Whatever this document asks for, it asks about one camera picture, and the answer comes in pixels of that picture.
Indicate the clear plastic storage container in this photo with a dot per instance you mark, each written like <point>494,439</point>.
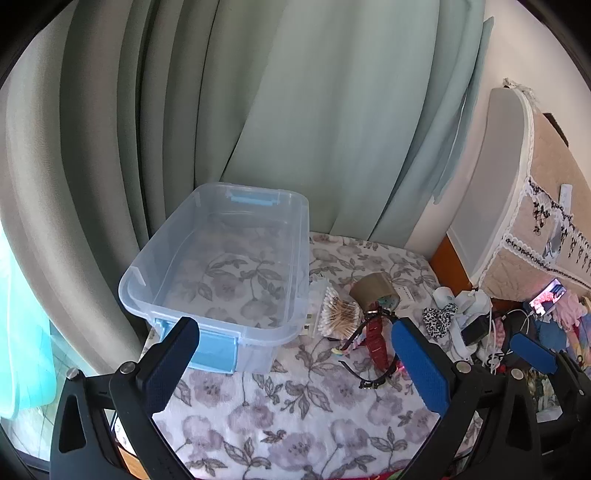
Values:
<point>221,277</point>

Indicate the grey-green curtain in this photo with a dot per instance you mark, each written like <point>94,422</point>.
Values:
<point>277,115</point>

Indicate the red hair claw clip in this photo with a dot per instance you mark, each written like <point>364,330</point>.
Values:
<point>376,341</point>

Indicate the phone with lit screen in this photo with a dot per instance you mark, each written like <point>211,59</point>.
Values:
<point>549,295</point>

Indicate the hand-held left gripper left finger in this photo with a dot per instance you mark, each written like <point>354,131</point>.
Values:
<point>168,364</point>

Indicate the orange wooden bed frame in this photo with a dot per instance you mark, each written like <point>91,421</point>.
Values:
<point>450,261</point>

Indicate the cotton swab pack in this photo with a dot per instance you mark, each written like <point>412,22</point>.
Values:
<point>332,314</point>

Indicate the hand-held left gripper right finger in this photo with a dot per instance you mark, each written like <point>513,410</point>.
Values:
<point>420,360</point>

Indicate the floral bed sheet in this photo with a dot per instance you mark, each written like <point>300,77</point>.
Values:
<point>277,415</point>

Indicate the small white box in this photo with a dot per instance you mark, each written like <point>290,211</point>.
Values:
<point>406,294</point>

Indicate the pile of colourful clothes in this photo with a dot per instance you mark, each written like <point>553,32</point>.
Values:
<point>568,318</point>

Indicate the teal mesh cloth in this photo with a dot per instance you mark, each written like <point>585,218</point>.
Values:
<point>23,346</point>

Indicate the brown tape roll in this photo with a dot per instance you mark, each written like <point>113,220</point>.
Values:
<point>369,286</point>

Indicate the leopard print scrunchie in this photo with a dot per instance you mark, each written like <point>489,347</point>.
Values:
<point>438,321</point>

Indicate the black charger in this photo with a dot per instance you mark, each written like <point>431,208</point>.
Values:
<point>475,331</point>

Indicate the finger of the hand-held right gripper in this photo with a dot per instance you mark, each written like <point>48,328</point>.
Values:
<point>533,353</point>

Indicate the white padded headboard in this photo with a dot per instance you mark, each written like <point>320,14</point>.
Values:
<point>494,184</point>

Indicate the teal hair clip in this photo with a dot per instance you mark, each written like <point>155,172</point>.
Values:
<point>387,303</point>

